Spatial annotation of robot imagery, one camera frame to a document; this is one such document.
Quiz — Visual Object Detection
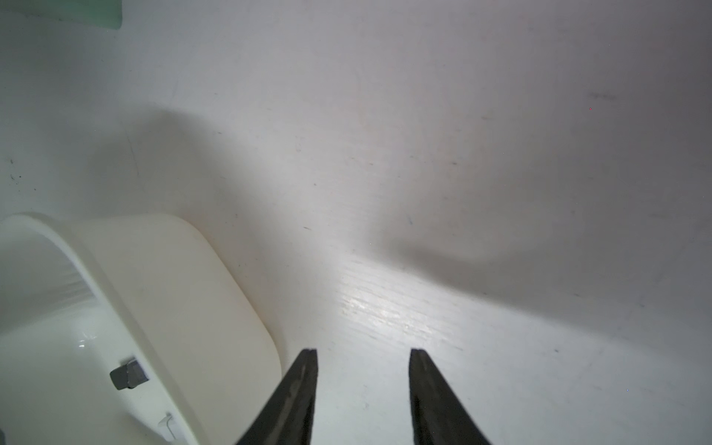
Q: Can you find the green desk file organizer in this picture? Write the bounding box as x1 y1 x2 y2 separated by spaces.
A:
1 0 122 30

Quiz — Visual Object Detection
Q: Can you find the dark grey usb flash drive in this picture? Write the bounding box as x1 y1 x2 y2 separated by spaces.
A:
109 358 149 390

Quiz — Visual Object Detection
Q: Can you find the white slim usb flash drive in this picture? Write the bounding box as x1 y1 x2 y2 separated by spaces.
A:
158 413 185 443

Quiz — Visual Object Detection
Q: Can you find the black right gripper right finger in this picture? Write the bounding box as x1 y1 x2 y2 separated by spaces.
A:
408 349 491 445

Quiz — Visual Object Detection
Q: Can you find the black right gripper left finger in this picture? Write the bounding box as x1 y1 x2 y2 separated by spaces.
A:
237 349 318 445

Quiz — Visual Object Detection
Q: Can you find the white plastic storage box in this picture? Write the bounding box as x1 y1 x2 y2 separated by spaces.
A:
1 213 282 444

